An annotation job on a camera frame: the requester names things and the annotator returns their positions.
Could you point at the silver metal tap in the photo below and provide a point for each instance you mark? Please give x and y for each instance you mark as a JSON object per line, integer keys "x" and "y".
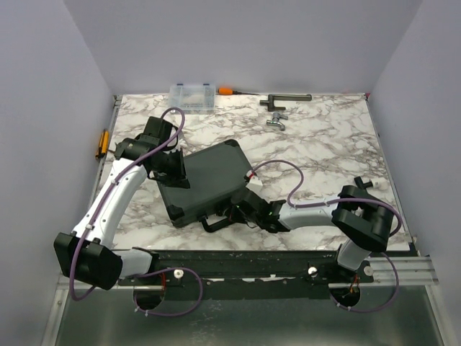
{"x": 276, "y": 120}

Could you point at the orange handled screwdriver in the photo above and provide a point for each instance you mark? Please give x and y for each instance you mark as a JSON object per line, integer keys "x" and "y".
{"x": 224, "y": 91}

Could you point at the black T-shaped pipe fitting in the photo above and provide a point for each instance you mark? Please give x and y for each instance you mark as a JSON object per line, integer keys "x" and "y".
{"x": 361, "y": 184}

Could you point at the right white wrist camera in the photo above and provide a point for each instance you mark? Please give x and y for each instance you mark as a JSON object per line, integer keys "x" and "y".
{"x": 252, "y": 180}

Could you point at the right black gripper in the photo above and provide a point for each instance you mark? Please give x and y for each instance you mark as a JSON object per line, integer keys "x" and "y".
{"x": 235, "y": 215}

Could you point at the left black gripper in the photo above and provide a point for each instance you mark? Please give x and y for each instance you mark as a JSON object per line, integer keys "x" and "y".
{"x": 179, "y": 179}

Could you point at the black poker set case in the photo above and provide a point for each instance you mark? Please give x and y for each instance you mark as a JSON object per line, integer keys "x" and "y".
{"x": 214, "y": 174}

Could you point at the grey metal door handle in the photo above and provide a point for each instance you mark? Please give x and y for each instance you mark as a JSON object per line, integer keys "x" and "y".
{"x": 272, "y": 98}

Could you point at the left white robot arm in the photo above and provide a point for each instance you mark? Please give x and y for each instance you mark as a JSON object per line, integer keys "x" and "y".
{"x": 84, "y": 254}

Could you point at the orange black utility knife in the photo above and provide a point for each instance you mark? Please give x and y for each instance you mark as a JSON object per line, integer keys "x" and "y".
{"x": 103, "y": 145}

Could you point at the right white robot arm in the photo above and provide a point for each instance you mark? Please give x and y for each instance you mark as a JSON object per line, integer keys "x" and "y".
{"x": 365, "y": 220}

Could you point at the clear plastic organizer box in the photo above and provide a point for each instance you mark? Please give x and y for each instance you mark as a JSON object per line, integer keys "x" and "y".
{"x": 193, "y": 98}

